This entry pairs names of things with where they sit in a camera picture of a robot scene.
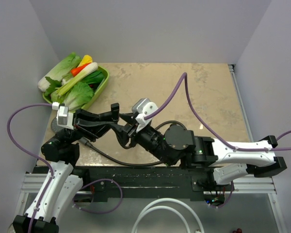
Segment white leek toy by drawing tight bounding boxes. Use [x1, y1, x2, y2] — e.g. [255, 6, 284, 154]
[55, 62, 98, 96]

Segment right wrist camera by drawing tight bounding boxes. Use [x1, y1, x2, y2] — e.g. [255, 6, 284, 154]
[131, 98, 158, 133]

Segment green lettuce toy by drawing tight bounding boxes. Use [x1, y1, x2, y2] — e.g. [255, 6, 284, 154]
[51, 82, 94, 111]

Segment yellow pepper toy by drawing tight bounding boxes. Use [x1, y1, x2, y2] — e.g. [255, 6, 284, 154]
[78, 55, 93, 67]

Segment dark green vegetable toy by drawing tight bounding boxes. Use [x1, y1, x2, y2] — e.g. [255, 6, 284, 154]
[81, 70, 105, 85]

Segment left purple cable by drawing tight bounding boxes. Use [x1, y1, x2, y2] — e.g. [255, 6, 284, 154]
[6, 103, 123, 233]

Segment grey shower head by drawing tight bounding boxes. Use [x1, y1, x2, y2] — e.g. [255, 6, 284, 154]
[50, 117, 62, 133]

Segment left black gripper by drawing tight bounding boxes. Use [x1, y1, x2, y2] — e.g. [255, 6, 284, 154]
[56, 107, 117, 144]

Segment orange carrot toy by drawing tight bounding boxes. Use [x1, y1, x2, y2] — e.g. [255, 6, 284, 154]
[70, 63, 89, 77]

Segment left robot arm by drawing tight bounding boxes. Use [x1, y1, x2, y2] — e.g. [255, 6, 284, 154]
[13, 109, 119, 233]

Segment black shower hose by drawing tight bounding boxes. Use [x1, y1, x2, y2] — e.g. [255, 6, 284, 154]
[80, 120, 186, 167]

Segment white hose loop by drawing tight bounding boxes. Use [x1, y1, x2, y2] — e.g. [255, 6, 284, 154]
[131, 198, 205, 233]

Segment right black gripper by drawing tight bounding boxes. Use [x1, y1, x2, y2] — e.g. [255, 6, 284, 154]
[109, 112, 174, 166]

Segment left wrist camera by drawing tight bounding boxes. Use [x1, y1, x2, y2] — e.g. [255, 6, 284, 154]
[51, 102, 74, 130]

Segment black angle valve fitting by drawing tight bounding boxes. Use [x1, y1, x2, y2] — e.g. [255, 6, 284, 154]
[111, 103, 120, 122]

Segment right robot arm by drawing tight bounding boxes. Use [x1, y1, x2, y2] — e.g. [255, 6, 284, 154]
[119, 113, 287, 191]

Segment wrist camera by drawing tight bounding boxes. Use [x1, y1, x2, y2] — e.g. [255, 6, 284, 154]
[131, 98, 158, 133]
[51, 102, 74, 130]

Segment napa cabbage toy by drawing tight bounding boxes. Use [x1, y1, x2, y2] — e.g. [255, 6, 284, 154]
[38, 52, 81, 92]

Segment red small object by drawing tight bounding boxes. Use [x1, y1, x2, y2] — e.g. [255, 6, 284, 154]
[232, 228, 243, 233]

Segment green plastic tray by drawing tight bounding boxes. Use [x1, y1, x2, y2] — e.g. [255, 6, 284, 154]
[42, 66, 109, 110]

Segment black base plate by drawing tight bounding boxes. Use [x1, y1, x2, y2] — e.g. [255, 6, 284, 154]
[72, 166, 237, 202]

